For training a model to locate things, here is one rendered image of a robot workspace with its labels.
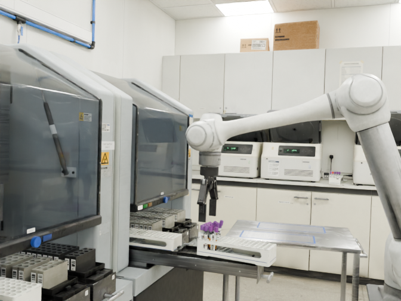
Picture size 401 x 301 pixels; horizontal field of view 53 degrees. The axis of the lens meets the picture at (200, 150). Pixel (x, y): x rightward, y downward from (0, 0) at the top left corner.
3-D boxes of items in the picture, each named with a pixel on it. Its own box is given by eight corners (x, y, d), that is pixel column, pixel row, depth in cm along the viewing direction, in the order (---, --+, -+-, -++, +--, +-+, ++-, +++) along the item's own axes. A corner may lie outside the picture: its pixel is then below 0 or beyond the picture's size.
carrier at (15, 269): (39, 275, 129) (39, 256, 129) (44, 275, 128) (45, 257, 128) (11, 286, 118) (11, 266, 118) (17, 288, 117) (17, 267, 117)
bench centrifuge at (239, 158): (201, 175, 406) (203, 112, 405) (220, 172, 464) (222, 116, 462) (255, 179, 386) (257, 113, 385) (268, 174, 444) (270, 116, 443)
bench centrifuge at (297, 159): (259, 179, 386) (262, 108, 384) (270, 174, 445) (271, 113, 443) (319, 183, 368) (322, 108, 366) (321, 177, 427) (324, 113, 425)
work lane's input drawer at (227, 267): (99, 261, 172) (99, 240, 171) (116, 253, 185) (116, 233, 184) (268, 286, 148) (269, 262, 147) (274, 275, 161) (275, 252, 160)
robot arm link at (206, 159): (224, 151, 164) (223, 166, 164) (203, 151, 167) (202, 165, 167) (217, 152, 155) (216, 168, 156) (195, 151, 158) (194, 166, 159)
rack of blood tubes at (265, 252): (196, 254, 158) (196, 238, 158) (206, 248, 167) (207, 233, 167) (268, 267, 145) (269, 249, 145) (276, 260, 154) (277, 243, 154)
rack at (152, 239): (109, 245, 172) (110, 231, 172) (121, 240, 181) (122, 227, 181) (172, 254, 162) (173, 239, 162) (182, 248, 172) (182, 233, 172)
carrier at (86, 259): (91, 264, 141) (91, 247, 140) (95, 265, 140) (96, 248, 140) (70, 275, 130) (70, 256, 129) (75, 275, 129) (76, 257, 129)
